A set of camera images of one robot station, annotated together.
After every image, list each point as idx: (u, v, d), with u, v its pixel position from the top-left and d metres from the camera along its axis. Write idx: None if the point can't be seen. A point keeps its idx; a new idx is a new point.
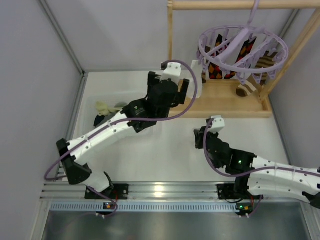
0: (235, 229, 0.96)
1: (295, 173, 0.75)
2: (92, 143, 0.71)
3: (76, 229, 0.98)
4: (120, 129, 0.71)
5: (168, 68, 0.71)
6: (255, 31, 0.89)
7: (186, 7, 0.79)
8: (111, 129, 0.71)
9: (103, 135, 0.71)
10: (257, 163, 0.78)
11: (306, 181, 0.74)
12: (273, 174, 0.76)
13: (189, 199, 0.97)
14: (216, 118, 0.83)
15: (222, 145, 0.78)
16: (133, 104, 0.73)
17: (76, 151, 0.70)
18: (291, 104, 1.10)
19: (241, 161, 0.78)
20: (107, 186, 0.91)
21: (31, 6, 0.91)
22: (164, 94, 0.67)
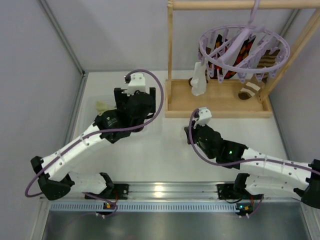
0: (235, 230, 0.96)
1: (284, 165, 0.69)
2: (65, 158, 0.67)
3: (75, 229, 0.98)
4: (94, 143, 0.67)
5: (133, 80, 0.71)
6: (254, 30, 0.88)
7: (186, 7, 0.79)
8: (83, 143, 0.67)
9: (76, 150, 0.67)
10: (248, 153, 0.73)
11: (295, 174, 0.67)
12: (262, 166, 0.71)
13: (189, 199, 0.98)
14: (202, 110, 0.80)
15: (212, 134, 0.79)
16: (106, 114, 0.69)
17: (49, 169, 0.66)
18: (291, 104, 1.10)
19: (232, 151, 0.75)
20: (105, 187, 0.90)
21: (31, 6, 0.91)
22: (141, 104, 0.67)
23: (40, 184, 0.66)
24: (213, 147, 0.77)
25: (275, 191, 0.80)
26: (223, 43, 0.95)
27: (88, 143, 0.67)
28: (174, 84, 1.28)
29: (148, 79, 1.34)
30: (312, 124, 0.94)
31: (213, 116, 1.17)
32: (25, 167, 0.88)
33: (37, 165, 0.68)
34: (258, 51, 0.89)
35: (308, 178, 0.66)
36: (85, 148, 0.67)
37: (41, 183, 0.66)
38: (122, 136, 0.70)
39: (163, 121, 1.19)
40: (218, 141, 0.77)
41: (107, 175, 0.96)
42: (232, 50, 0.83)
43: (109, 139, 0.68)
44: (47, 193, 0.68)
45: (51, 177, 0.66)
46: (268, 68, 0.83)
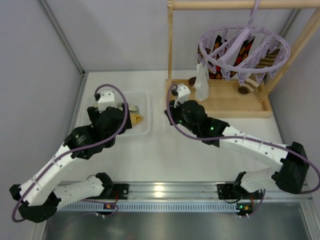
0: (234, 229, 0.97)
1: (262, 144, 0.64)
2: (41, 184, 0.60)
3: (76, 228, 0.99)
4: (67, 164, 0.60)
5: (102, 97, 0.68)
6: (254, 31, 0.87)
7: (186, 7, 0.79)
8: (57, 166, 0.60)
9: (50, 174, 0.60)
10: (229, 131, 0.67)
11: (272, 154, 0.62)
12: (240, 144, 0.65)
13: (189, 199, 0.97)
14: (180, 87, 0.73)
15: (196, 106, 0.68)
16: (75, 131, 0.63)
17: (27, 197, 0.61)
18: (291, 104, 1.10)
19: (214, 127, 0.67)
20: (102, 189, 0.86)
21: (31, 6, 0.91)
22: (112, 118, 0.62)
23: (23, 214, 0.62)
24: (195, 121, 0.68)
25: (264, 183, 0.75)
26: (223, 43, 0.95)
27: (60, 165, 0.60)
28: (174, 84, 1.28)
29: (148, 79, 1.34)
30: (312, 124, 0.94)
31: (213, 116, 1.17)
32: (25, 167, 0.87)
33: (14, 194, 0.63)
34: (258, 51, 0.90)
35: (283, 158, 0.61)
36: (59, 171, 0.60)
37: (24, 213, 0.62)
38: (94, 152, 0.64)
39: (163, 121, 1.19)
40: (202, 114, 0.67)
41: (105, 174, 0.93)
42: (232, 51, 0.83)
43: (81, 158, 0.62)
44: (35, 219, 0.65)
45: (31, 204, 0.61)
46: (269, 68, 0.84)
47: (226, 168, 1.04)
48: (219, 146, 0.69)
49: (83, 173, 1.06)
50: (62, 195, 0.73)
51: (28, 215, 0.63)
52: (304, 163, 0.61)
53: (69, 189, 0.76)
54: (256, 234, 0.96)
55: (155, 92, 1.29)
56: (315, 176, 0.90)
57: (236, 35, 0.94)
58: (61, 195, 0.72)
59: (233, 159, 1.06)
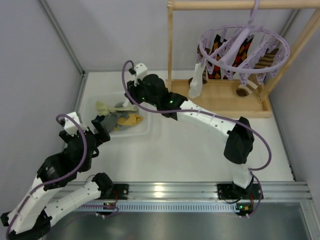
0: (234, 229, 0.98)
1: (213, 117, 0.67)
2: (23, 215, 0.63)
3: (77, 228, 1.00)
4: (41, 196, 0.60)
5: (68, 123, 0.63)
6: (253, 30, 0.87)
7: (186, 7, 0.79)
8: (32, 198, 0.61)
9: (28, 206, 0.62)
10: (186, 105, 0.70)
11: (220, 127, 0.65)
12: (194, 117, 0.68)
13: (190, 199, 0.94)
14: (137, 64, 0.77)
15: (156, 80, 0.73)
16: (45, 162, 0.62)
17: (14, 225, 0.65)
18: (291, 104, 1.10)
19: (172, 101, 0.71)
20: (98, 194, 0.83)
21: (31, 6, 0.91)
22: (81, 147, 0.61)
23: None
24: (156, 94, 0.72)
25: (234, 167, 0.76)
26: (223, 43, 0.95)
27: (36, 197, 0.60)
28: (174, 84, 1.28)
29: None
30: (312, 124, 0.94)
31: None
32: (25, 167, 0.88)
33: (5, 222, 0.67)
34: (258, 51, 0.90)
35: (230, 130, 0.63)
36: (35, 203, 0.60)
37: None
38: (68, 182, 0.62)
39: (163, 122, 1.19)
40: (161, 87, 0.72)
41: (105, 174, 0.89)
42: (232, 51, 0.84)
43: (54, 188, 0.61)
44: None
45: (18, 231, 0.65)
46: (270, 68, 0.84)
47: (226, 168, 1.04)
48: (177, 119, 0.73)
49: (83, 173, 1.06)
50: (54, 213, 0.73)
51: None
52: (249, 137, 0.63)
53: (60, 203, 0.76)
54: (255, 233, 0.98)
55: None
56: (315, 176, 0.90)
57: (235, 34, 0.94)
58: (52, 213, 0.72)
59: None
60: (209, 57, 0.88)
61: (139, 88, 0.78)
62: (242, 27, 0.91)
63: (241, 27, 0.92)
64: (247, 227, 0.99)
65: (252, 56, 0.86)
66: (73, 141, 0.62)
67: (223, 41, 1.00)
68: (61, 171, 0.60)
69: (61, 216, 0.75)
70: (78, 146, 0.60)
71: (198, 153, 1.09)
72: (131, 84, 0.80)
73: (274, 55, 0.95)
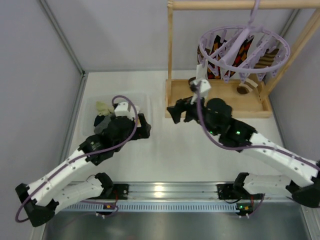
0: (235, 230, 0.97)
1: (293, 159, 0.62)
2: (53, 183, 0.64)
3: (76, 229, 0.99)
4: (80, 167, 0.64)
5: (119, 106, 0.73)
6: (253, 30, 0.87)
7: (186, 7, 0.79)
8: (70, 167, 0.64)
9: (62, 175, 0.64)
10: (256, 139, 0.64)
11: (302, 171, 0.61)
12: (269, 155, 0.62)
13: (189, 199, 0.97)
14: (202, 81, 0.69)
15: (223, 106, 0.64)
16: (89, 138, 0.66)
17: (36, 194, 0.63)
18: (291, 104, 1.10)
19: (240, 131, 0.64)
20: (100, 190, 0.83)
21: (31, 6, 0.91)
22: (121, 127, 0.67)
23: (27, 212, 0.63)
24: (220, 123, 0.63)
25: (269, 189, 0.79)
26: (223, 44, 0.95)
27: (74, 167, 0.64)
28: (174, 84, 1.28)
29: (148, 78, 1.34)
30: (312, 124, 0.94)
31: None
32: (25, 167, 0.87)
33: (22, 192, 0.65)
34: (258, 51, 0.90)
35: (314, 177, 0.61)
36: (71, 172, 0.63)
37: (28, 211, 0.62)
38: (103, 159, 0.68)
39: (164, 121, 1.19)
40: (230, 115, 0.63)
41: (105, 173, 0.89)
42: (233, 52, 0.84)
43: (93, 162, 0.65)
44: (32, 221, 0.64)
45: (39, 201, 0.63)
46: (271, 68, 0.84)
47: (227, 168, 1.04)
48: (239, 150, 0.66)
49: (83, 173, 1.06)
50: (60, 199, 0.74)
51: (29, 215, 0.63)
52: None
53: (67, 191, 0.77)
54: (257, 233, 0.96)
55: (155, 92, 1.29)
56: None
57: (235, 34, 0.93)
58: (59, 199, 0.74)
59: (232, 159, 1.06)
60: (209, 57, 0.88)
61: (194, 108, 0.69)
62: (242, 27, 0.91)
63: (241, 27, 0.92)
64: (247, 227, 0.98)
65: (252, 56, 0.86)
66: (114, 122, 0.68)
67: (223, 42, 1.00)
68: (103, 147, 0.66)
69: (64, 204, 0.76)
70: (119, 126, 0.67)
71: (198, 153, 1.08)
72: (184, 101, 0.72)
73: (274, 55, 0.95)
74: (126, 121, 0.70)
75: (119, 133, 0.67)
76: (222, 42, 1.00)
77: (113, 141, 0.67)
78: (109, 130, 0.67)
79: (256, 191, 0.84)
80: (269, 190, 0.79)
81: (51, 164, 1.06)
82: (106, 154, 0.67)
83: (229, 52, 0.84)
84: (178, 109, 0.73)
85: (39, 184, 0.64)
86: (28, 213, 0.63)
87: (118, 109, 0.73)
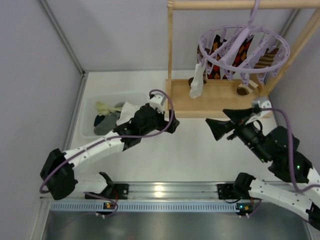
0: (234, 229, 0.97)
1: None
2: (90, 152, 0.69)
3: (77, 228, 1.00)
4: (115, 144, 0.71)
5: (154, 99, 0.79)
6: (253, 30, 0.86)
7: (186, 7, 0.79)
8: (106, 143, 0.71)
9: (98, 148, 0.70)
10: (312, 175, 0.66)
11: None
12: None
13: (189, 199, 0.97)
14: (264, 103, 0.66)
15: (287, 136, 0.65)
16: (121, 126, 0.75)
17: (74, 159, 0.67)
18: (291, 104, 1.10)
19: (300, 167, 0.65)
20: (105, 186, 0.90)
21: (31, 6, 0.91)
22: (146, 117, 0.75)
23: (58, 175, 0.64)
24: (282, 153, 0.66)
25: (281, 203, 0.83)
26: (223, 43, 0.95)
27: (110, 144, 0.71)
28: (174, 84, 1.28)
29: (148, 78, 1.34)
30: (312, 125, 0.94)
31: (212, 116, 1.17)
32: (25, 167, 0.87)
33: (58, 155, 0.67)
34: (258, 51, 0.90)
35: None
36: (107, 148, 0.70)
37: (61, 174, 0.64)
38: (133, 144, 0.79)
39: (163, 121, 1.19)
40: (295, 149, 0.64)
41: (106, 174, 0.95)
42: (233, 51, 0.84)
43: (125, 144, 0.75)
44: (55, 186, 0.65)
45: (75, 166, 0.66)
46: (271, 67, 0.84)
47: (227, 168, 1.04)
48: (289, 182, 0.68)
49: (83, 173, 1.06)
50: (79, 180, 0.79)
51: (59, 178, 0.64)
52: None
53: (84, 177, 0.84)
54: (256, 233, 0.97)
55: None
56: None
57: (235, 34, 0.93)
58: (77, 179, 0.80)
59: (232, 158, 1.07)
60: (209, 57, 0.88)
61: (249, 129, 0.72)
62: (242, 27, 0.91)
63: (241, 27, 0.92)
64: (247, 227, 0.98)
65: (251, 55, 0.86)
66: (139, 113, 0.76)
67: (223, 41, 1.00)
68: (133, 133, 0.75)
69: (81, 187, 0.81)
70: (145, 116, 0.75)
71: (198, 153, 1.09)
72: (239, 121, 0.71)
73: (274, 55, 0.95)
74: (150, 111, 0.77)
75: (144, 123, 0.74)
76: (222, 41, 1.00)
77: (140, 130, 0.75)
78: (135, 118, 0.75)
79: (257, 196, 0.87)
80: (279, 203, 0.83)
81: None
82: (134, 140, 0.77)
83: (229, 52, 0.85)
84: (228, 128, 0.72)
85: (77, 151, 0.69)
86: (60, 176, 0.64)
87: (153, 101, 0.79)
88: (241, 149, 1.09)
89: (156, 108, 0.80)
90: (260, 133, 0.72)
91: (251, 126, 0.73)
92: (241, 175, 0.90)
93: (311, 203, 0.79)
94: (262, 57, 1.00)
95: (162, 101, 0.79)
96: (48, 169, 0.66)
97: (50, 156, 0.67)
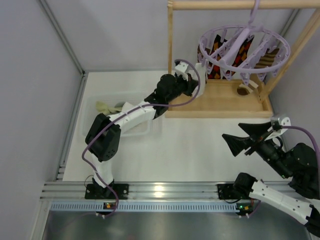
0: (234, 229, 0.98)
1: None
2: (131, 116, 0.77)
3: (76, 229, 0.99)
4: (149, 110, 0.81)
5: (179, 66, 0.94)
6: (253, 30, 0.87)
7: (186, 7, 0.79)
8: (142, 110, 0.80)
9: (136, 113, 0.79)
10: None
11: None
12: None
13: (189, 199, 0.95)
14: (285, 121, 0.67)
15: (308, 155, 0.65)
16: (150, 98, 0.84)
17: (118, 121, 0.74)
18: (291, 105, 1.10)
19: None
20: (111, 181, 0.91)
21: (31, 6, 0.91)
22: (168, 86, 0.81)
23: (107, 136, 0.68)
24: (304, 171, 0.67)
25: (282, 208, 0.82)
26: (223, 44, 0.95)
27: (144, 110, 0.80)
28: None
29: (148, 78, 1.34)
30: (312, 124, 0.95)
31: (213, 116, 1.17)
32: (25, 167, 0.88)
33: (104, 119, 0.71)
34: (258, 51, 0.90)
35: None
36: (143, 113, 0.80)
37: (110, 133, 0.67)
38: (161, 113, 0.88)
39: (164, 121, 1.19)
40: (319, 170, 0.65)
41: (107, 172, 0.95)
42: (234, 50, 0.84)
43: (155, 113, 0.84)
44: (103, 147, 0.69)
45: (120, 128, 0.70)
46: (271, 68, 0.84)
47: (227, 168, 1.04)
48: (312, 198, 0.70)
49: (83, 173, 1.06)
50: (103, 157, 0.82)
51: (107, 138, 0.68)
52: None
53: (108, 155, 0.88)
54: (256, 234, 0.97)
55: None
56: None
57: (235, 34, 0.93)
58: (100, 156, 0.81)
59: (232, 159, 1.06)
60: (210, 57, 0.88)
61: (269, 146, 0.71)
62: (243, 26, 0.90)
63: (241, 26, 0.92)
64: (247, 227, 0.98)
65: (252, 55, 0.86)
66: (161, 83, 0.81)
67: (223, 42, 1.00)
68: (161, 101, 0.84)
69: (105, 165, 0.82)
70: (167, 85, 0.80)
71: (198, 153, 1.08)
72: (258, 138, 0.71)
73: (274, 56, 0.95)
74: (170, 79, 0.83)
75: (168, 92, 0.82)
76: (222, 41, 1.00)
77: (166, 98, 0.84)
78: (158, 90, 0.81)
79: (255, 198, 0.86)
80: (280, 207, 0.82)
81: (51, 163, 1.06)
82: (162, 108, 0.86)
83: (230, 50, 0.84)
84: (247, 145, 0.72)
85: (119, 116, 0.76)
86: (108, 137, 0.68)
87: (177, 68, 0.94)
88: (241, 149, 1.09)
89: (181, 74, 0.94)
90: (280, 150, 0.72)
91: (271, 142, 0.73)
92: (241, 174, 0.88)
93: (310, 210, 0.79)
94: (262, 57, 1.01)
95: (185, 69, 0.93)
96: (94, 133, 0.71)
97: (96, 120, 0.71)
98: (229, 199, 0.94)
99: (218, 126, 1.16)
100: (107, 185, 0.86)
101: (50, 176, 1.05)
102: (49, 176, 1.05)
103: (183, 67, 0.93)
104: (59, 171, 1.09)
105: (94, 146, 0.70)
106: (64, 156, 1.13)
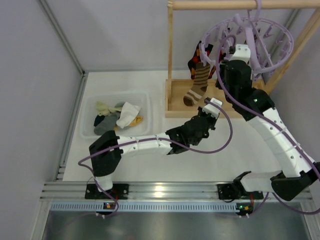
0: (234, 229, 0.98)
1: (302, 164, 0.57)
2: (140, 146, 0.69)
3: (76, 229, 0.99)
4: (164, 146, 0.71)
5: (210, 104, 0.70)
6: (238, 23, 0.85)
7: (186, 6, 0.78)
8: (156, 142, 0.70)
9: (147, 144, 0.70)
10: (270, 114, 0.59)
11: (296, 162, 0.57)
12: (274, 134, 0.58)
13: (189, 199, 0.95)
14: (240, 46, 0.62)
15: (244, 65, 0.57)
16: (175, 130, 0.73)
17: (124, 146, 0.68)
18: (291, 103, 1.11)
19: (258, 100, 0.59)
20: (110, 187, 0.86)
21: (31, 7, 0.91)
22: (195, 129, 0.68)
23: (107, 156, 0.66)
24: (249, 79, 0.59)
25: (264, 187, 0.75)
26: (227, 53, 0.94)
27: (159, 144, 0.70)
28: (174, 84, 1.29)
29: (147, 78, 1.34)
30: (312, 124, 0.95)
31: None
32: (25, 167, 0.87)
33: (111, 137, 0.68)
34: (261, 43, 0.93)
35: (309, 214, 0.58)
36: (156, 147, 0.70)
37: (109, 156, 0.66)
38: (180, 151, 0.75)
39: (163, 121, 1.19)
40: (246, 76, 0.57)
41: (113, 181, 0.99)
42: (254, 54, 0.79)
43: (172, 148, 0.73)
44: (99, 164, 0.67)
45: (123, 153, 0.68)
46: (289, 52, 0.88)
47: (226, 167, 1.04)
48: (253, 123, 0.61)
49: (83, 173, 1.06)
50: (100, 176, 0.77)
51: (106, 159, 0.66)
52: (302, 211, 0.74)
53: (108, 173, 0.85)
54: (256, 233, 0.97)
55: (155, 92, 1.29)
56: None
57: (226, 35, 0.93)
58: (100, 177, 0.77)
59: (232, 160, 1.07)
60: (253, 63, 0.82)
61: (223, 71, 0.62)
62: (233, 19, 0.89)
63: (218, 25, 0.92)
64: (246, 227, 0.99)
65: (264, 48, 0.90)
66: (190, 123, 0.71)
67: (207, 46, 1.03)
68: (184, 142, 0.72)
69: (103, 178, 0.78)
70: (194, 128, 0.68)
71: (198, 154, 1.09)
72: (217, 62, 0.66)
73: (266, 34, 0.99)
74: (201, 124, 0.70)
75: (193, 134, 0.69)
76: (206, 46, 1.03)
77: (190, 140, 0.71)
78: (185, 128, 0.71)
79: (252, 189, 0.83)
80: (264, 187, 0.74)
81: (51, 164, 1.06)
82: (180, 148, 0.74)
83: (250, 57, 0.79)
84: None
85: (129, 139, 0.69)
86: (108, 157, 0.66)
87: (208, 108, 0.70)
88: (241, 149, 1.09)
89: (210, 113, 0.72)
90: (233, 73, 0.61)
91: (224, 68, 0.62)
92: (246, 173, 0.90)
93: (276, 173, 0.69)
94: None
95: (218, 111, 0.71)
96: (97, 146, 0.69)
97: (105, 135, 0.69)
98: (229, 199, 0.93)
99: (219, 126, 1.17)
100: (103, 191, 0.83)
101: (50, 176, 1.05)
102: (49, 175, 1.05)
103: (216, 108, 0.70)
104: (59, 171, 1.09)
105: (92, 158, 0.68)
106: (64, 156, 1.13)
